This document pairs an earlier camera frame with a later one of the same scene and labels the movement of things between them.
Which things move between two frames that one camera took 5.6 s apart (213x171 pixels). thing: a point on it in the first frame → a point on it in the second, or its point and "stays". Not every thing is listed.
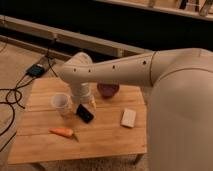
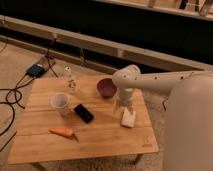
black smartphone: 84,113 stays
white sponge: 128,118 stays
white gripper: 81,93 → 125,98
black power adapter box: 35,70 stays
